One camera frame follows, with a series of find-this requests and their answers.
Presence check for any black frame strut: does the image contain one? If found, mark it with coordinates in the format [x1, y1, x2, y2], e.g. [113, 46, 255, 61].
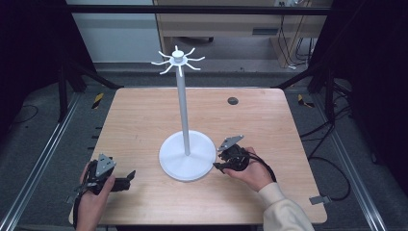
[274, 63, 338, 124]
[57, 59, 124, 123]

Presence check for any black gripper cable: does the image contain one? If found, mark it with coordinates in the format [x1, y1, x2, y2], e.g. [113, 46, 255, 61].
[244, 150, 277, 184]
[72, 159, 98, 229]

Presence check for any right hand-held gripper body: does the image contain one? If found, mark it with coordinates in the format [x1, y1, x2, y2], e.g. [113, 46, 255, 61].
[217, 134, 255, 172]

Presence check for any yellow black tape marker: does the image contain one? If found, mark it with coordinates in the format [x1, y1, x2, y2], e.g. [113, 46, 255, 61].
[91, 92, 105, 110]
[296, 93, 316, 109]

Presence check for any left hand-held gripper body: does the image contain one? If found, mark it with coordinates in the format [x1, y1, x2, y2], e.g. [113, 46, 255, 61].
[75, 153, 131, 195]

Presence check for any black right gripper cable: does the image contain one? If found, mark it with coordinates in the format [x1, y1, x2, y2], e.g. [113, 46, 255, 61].
[244, 150, 277, 184]

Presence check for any grey metal bracket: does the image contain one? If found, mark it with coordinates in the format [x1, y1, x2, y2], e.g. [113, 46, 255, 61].
[309, 194, 332, 206]

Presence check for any person's right hand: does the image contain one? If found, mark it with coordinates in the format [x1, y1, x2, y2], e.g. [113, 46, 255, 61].
[222, 146, 274, 193]

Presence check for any person's left hand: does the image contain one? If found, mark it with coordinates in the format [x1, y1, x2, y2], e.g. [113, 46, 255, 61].
[75, 162, 116, 225]

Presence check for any aluminium floor rail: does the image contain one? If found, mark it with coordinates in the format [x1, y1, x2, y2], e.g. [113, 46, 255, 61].
[0, 91, 82, 231]
[311, 91, 390, 231]

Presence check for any thin black floor cable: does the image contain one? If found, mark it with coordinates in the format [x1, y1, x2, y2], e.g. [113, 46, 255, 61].
[12, 103, 39, 125]

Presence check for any black horizontal frame bar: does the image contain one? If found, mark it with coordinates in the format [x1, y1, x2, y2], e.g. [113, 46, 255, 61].
[65, 4, 332, 16]

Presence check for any white cabinet panel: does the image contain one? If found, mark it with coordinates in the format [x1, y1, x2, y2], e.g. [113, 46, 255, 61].
[65, 0, 162, 64]

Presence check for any bundle of desk cables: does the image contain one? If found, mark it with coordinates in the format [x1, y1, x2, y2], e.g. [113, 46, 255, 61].
[277, 0, 317, 71]

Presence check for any white hook stand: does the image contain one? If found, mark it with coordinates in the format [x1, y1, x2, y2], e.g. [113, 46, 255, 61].
[150, 44, 217, 183]

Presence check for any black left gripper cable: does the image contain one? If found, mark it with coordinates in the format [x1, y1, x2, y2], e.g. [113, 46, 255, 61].
[72, 159, 98, 229]

